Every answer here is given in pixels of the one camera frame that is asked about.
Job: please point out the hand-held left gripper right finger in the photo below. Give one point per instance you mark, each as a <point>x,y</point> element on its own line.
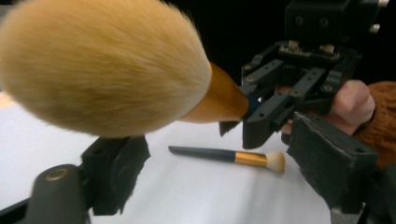
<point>336,165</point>

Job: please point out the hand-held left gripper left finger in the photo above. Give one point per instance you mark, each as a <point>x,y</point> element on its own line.
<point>115,168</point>

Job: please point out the small slim makeup brush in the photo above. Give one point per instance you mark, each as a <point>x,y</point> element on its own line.
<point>218,154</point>

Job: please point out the large fluffy makeup brush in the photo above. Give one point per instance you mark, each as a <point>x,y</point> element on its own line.
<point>102,65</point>

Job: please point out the white table mat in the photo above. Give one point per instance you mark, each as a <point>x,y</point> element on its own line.
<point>193,193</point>

